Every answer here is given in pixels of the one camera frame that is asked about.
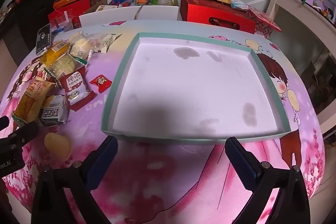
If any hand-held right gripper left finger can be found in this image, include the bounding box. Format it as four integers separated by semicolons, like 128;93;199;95
31;136;118;224

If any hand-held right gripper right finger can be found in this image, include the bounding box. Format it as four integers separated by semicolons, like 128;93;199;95
225;136;315;224

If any yellow roll cake packet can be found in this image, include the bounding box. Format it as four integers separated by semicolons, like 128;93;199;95
12;80;57;125

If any pale yellow pastry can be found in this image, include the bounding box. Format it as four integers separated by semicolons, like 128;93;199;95
43;133;72;161

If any grey black-white snack packet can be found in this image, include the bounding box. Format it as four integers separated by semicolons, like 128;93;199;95
39;95;69;127

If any brown small snack packet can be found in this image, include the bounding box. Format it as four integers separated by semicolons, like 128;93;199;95
60;65;97;111

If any clear green-trim snack packet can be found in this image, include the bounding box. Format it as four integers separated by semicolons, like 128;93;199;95
43;53;88;88

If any small red candy packet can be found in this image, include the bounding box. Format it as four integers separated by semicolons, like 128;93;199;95
89;74;113;93

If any yellow barcode snack packet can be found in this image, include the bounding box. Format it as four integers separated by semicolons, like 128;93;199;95
41;41;71;65

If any shallow green cardboard box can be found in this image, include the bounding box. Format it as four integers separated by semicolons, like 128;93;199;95
101;32;291;146

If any cartoon printed cloth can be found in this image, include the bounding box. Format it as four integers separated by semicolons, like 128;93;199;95
0;20;326;224

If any black phone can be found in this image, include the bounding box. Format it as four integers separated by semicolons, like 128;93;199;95
35;24;51;56

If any black cabinet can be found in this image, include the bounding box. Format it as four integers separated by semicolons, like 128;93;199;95
0;1;55;38

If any clear plastic box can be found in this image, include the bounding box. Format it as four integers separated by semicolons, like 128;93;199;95
50;10;75;31

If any red flat box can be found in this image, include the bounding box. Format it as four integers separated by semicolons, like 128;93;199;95
48;0;105;29

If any red patterned box lid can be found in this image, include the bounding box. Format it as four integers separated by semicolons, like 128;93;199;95
247;5;282;38

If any small cream card box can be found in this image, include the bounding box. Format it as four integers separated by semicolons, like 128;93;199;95
95;5;118;12

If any red gift box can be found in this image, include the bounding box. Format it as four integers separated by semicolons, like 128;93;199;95
180;0;256;34

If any white cardboard storage box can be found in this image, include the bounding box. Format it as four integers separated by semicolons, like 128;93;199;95
79;0;180;29

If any blue tissue pack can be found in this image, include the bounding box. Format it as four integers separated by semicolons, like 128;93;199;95
230;0;248;10

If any white shelf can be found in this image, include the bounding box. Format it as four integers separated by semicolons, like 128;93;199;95
266;0;336;135

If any thin beige cord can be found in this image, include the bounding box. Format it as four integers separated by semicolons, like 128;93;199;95
134;5;146;20

